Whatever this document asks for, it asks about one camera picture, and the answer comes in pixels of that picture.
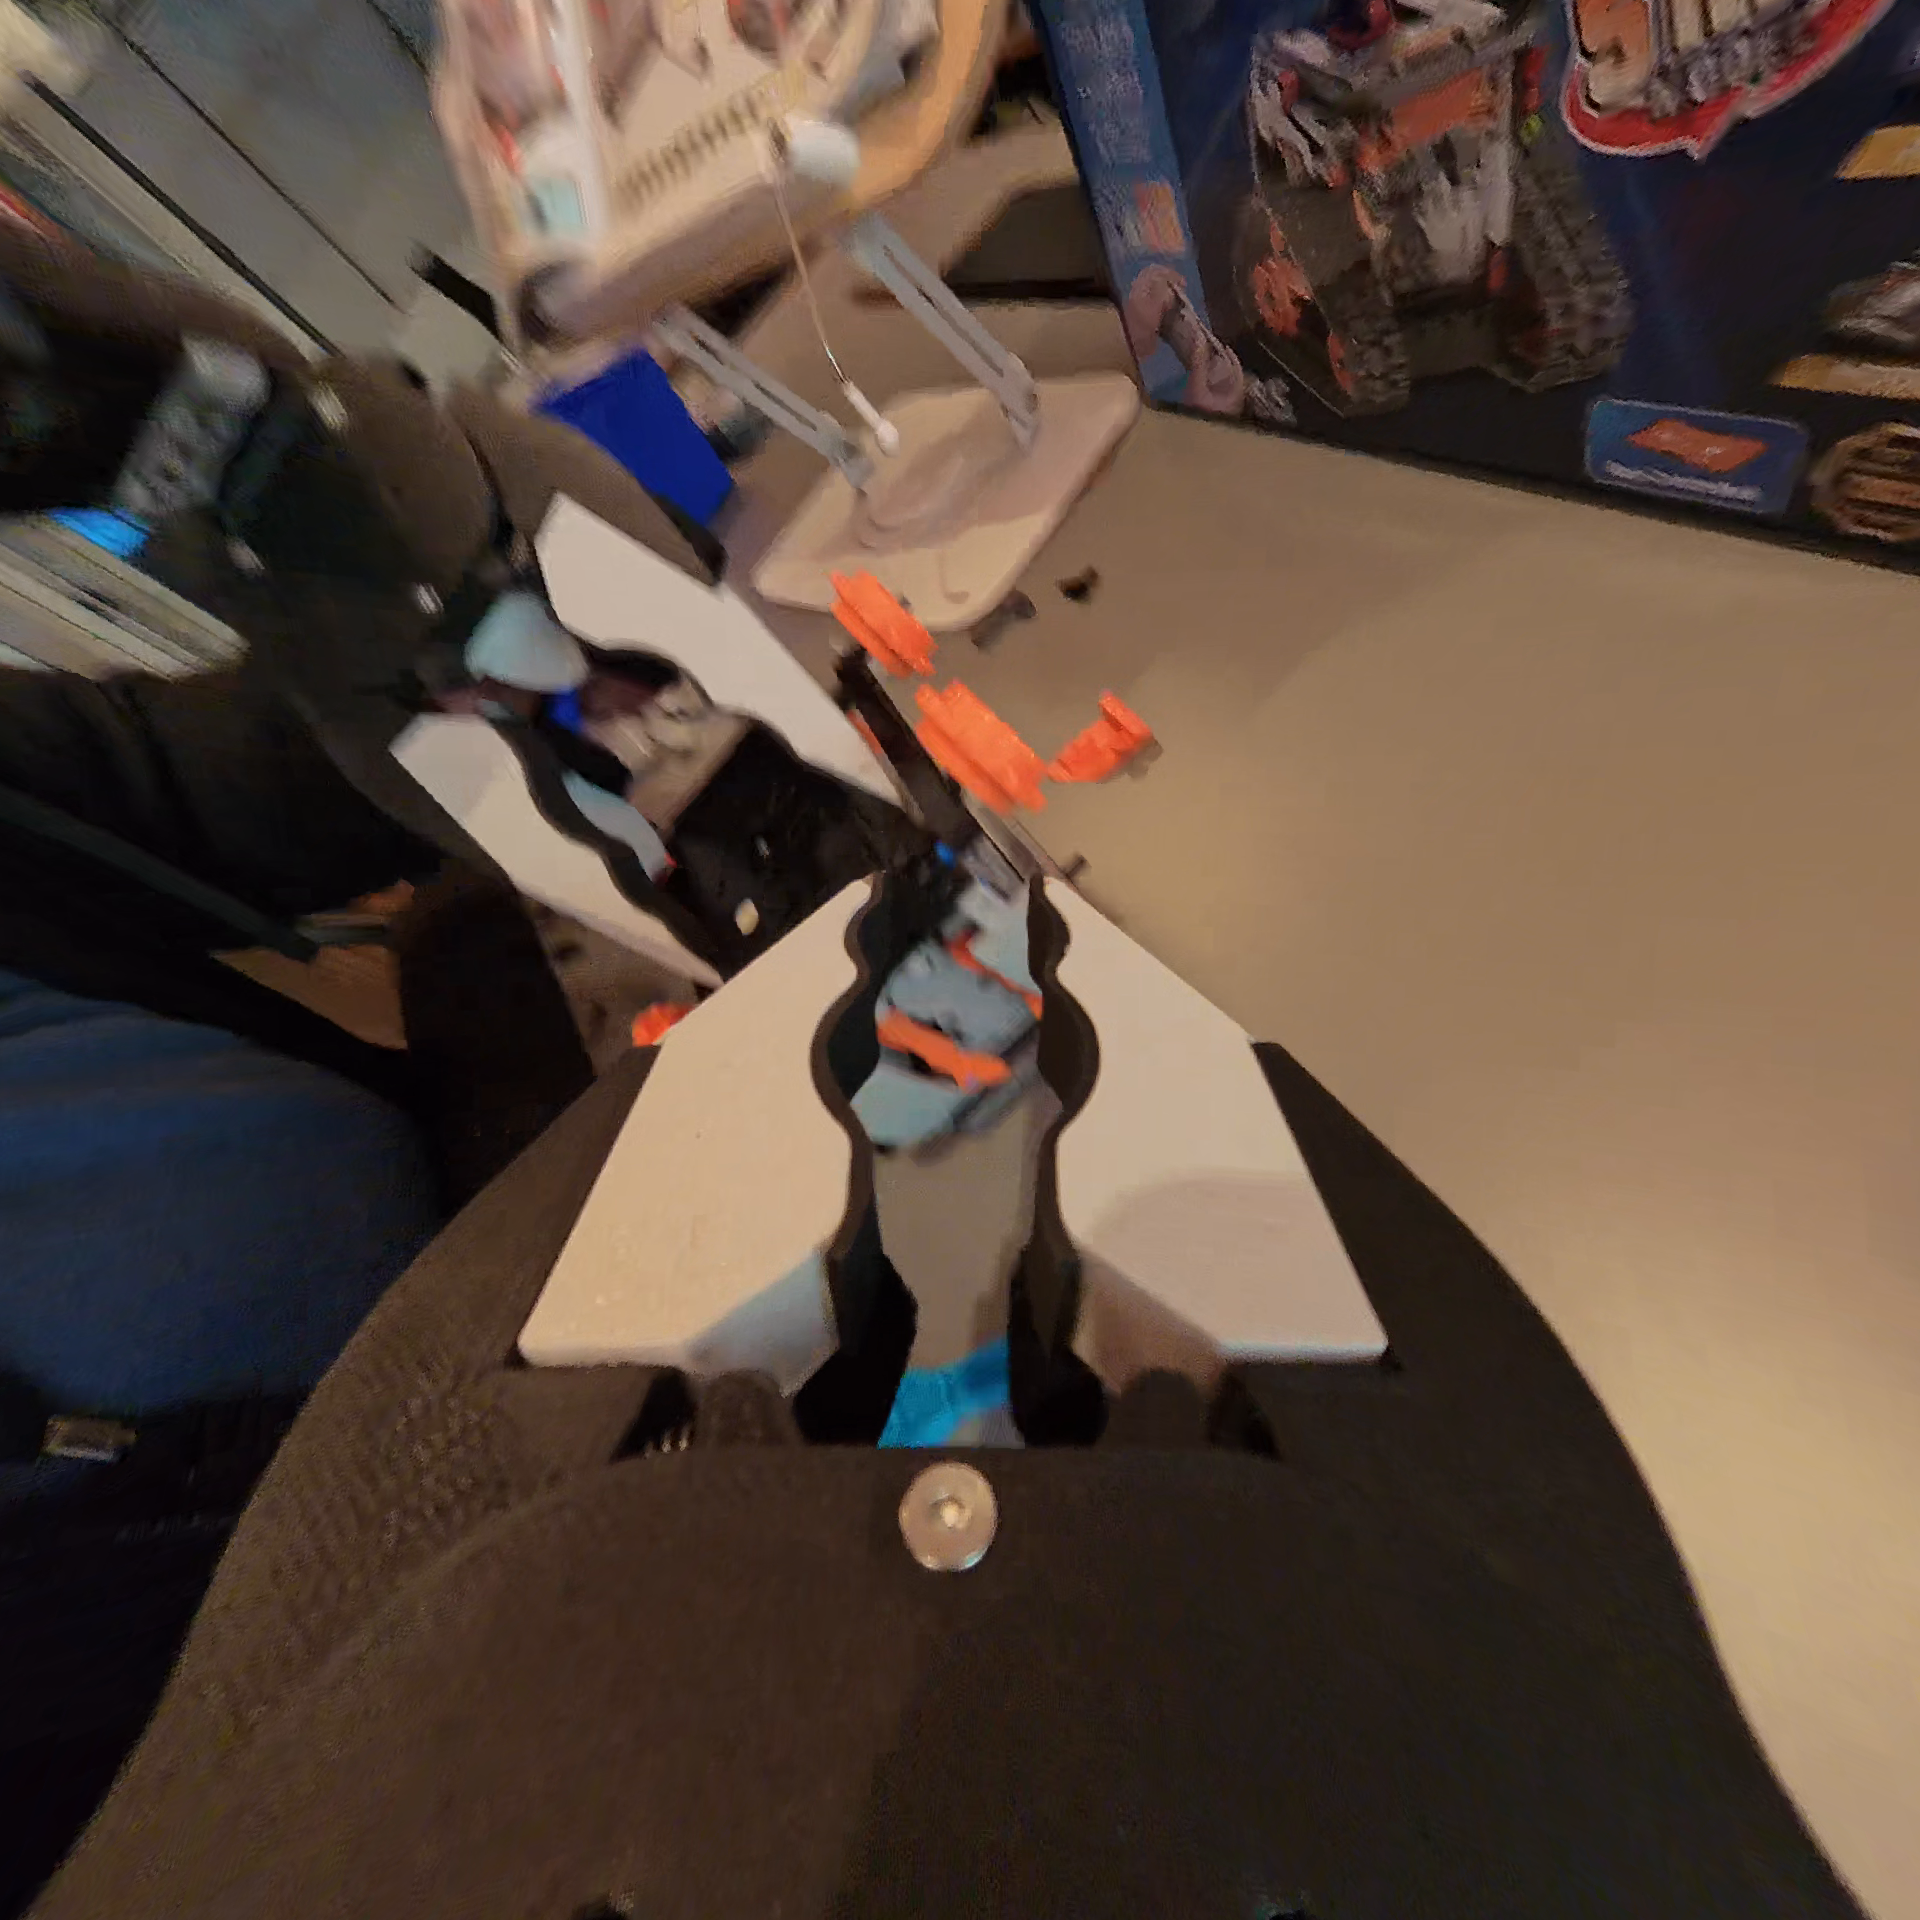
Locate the book stand with wooden board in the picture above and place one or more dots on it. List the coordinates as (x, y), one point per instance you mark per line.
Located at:
(961, 464)

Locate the person's clothed body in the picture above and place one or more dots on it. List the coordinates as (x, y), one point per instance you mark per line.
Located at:
(180, 1200)

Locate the black angled piece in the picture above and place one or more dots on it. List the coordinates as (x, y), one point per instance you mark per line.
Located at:
(1077, 585)

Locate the toy robot model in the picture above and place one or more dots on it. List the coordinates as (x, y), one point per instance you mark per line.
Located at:
(974, 743)

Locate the robot kit box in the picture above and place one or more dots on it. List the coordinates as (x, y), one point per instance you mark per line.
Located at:
(1500, 224)

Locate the blue plastic separator tool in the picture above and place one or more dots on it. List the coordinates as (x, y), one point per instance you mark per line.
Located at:
(944, 1401)

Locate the blue bin with white tag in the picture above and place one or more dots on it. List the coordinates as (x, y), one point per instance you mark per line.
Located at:
(644, 428)

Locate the person's left forearm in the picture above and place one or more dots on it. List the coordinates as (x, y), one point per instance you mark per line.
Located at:
(180, 809)

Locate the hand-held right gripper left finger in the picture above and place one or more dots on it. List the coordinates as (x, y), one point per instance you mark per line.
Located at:
(705, 1200)

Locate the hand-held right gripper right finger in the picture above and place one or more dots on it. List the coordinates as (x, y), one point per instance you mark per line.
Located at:
(1214, 1200)

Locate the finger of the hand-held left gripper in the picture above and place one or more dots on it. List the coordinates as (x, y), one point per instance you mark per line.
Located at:
(510, 809)
(705, 629)

